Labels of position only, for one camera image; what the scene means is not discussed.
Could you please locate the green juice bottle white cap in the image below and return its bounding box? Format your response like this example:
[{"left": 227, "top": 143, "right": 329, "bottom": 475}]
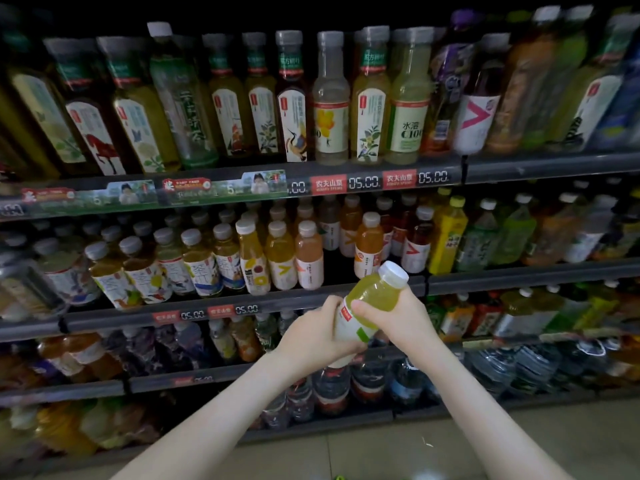
[{"left": 333, "top": 261, "right": 410, "bottom": 368}]

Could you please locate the red shelf price strip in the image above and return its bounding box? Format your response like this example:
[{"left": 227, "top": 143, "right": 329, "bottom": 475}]
[{"left": 0, "top": 159, "right": 466, "bottom": 221}]

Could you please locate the person's left forearm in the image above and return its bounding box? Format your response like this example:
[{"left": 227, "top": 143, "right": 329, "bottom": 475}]
[{"left": 112, "top": 359, "right": 311, "bottom": 480}]

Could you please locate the drinks shelf unit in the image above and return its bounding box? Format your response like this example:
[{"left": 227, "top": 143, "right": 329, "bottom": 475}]
[{"left": 0, "top": 0, "right": 640, "bottom": 476}]

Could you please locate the person's left hand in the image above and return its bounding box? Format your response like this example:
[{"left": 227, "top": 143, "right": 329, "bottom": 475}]
[{"left": 272, "top": 295, "right": 366, "bottom": 381}]

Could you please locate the narrow shelf price strip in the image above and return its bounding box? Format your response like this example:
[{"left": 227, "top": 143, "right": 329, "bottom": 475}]
[{"left": 150, "top": 299, "right": 266, "bottom": 326}]

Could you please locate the person's right hand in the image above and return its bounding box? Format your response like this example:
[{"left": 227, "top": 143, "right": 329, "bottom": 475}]
[{"left": 350, "top": 285, "right": 446, "bottom": 366}]

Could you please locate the person's right forearm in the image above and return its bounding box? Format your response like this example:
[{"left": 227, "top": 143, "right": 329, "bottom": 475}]
[{"left": 418, "top": 339, "right": 573, "bottom": 480}]

